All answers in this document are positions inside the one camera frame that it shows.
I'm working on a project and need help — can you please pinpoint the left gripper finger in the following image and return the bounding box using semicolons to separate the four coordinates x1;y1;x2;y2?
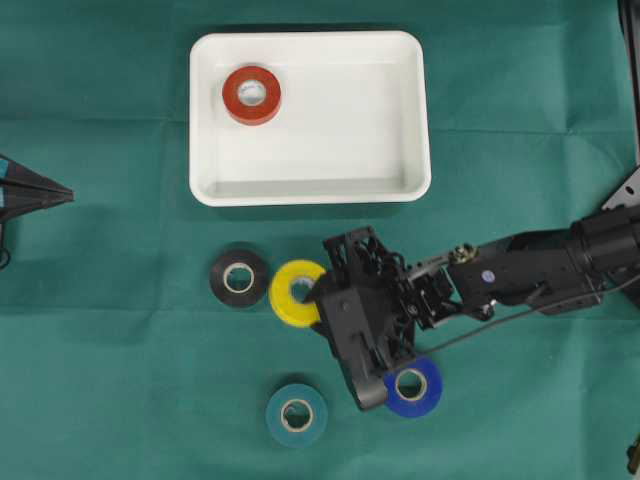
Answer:
1;189;74;218
1;155;74;195

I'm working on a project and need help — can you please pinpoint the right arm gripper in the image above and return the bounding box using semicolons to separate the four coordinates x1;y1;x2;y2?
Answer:
306;227;458;411

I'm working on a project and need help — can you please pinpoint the yellow tape roll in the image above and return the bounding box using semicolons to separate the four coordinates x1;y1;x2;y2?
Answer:
269;259;326;328

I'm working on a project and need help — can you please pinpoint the blue tape roll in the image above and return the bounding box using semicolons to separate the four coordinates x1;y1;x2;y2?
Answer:
384;356;443;418

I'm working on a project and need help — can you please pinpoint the red tape roll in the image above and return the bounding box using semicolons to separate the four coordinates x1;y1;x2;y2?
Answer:
222;65;282;126

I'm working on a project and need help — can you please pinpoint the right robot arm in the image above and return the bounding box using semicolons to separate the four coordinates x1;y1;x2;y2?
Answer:
306;206;639;411

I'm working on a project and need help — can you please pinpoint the green tape roll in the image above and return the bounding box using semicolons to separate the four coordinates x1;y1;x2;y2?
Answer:
265;383;329;448

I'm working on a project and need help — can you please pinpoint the black tape roll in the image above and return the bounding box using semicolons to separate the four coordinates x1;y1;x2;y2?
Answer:
209;248;269;308

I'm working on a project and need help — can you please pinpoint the white plastic tray case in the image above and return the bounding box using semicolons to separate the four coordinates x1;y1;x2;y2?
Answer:
188;30;432;207

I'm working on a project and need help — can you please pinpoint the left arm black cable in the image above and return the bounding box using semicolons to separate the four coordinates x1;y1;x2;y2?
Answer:
0;219;12;274

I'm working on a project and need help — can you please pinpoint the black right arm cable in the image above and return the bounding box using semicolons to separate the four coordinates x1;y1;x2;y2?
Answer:
424;277;640;354

